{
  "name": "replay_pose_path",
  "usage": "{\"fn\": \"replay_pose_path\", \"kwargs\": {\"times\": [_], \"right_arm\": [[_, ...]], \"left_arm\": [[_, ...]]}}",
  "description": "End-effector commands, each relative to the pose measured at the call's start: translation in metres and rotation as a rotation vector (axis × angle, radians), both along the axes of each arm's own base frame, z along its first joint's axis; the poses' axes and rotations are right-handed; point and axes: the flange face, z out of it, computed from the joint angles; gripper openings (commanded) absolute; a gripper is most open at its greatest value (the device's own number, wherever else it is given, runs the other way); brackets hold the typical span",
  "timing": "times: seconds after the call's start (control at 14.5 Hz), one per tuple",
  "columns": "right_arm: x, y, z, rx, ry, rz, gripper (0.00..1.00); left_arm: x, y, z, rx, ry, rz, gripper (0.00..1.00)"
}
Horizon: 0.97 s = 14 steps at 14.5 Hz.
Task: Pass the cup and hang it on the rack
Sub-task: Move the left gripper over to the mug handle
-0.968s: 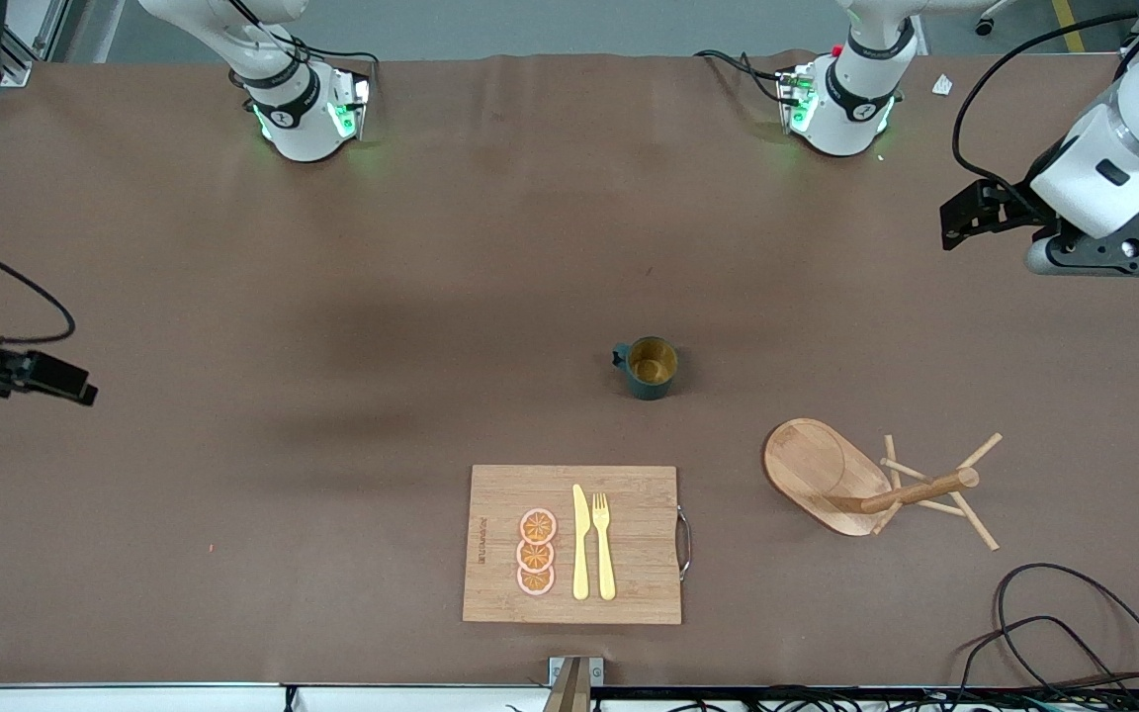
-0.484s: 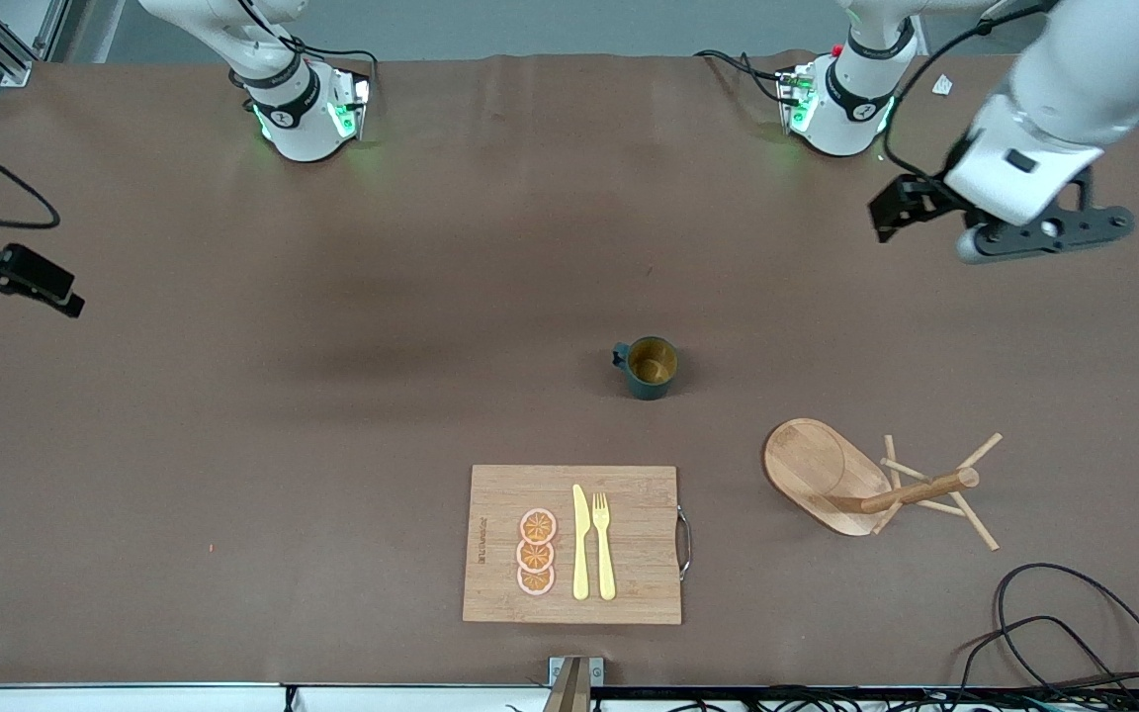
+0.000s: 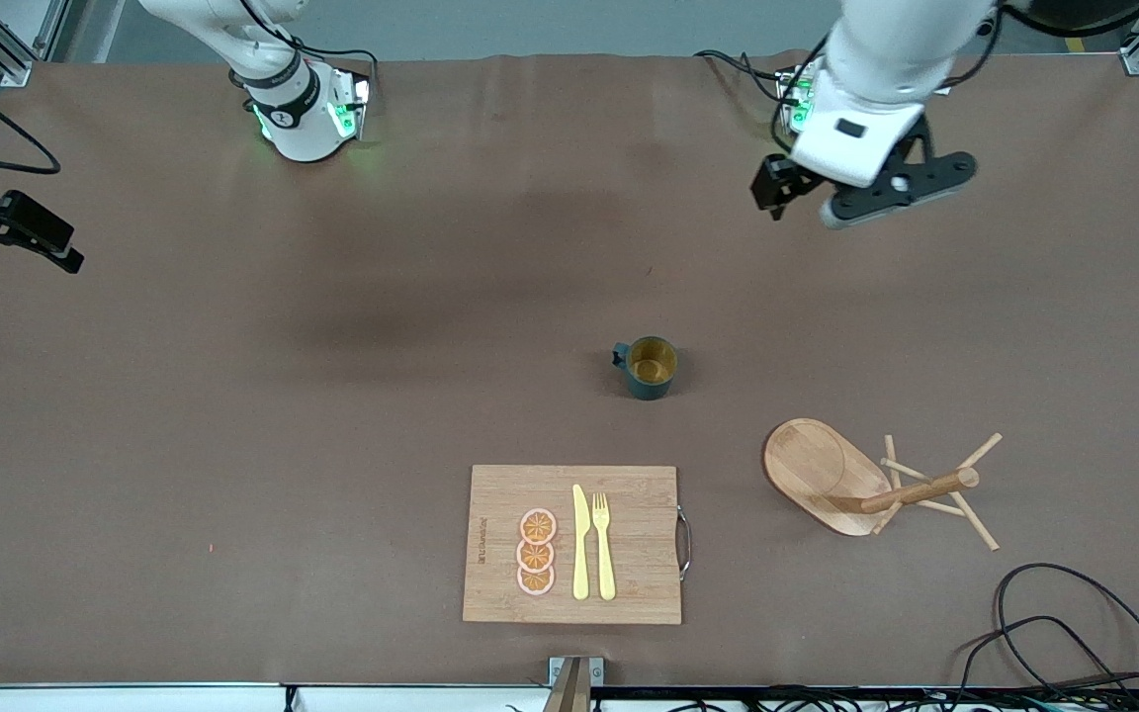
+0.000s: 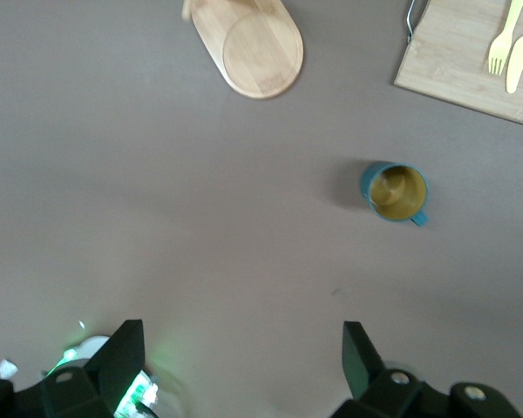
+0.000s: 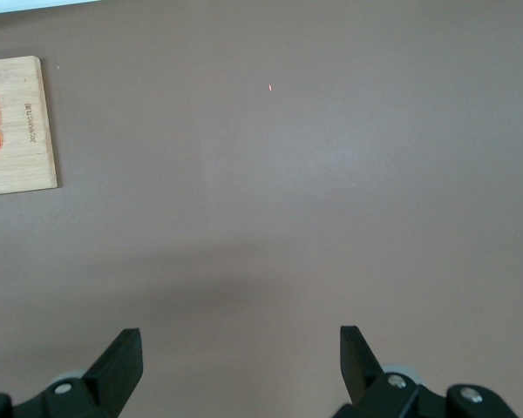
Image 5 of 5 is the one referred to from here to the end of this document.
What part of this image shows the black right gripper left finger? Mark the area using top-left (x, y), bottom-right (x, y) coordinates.
top-left (0, 328), bottom-right (144, 418)

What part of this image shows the bamboo cutting board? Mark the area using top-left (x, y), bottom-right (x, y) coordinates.
top-left (0, 55), bottom-right (58, 197)

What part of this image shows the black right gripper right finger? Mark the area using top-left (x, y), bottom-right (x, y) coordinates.
top-left (335, 325), bottom-right (520, 418)

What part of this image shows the brown table mat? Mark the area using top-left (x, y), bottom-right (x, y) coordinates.
top-left (0, 0), bottom-right (523, 418)

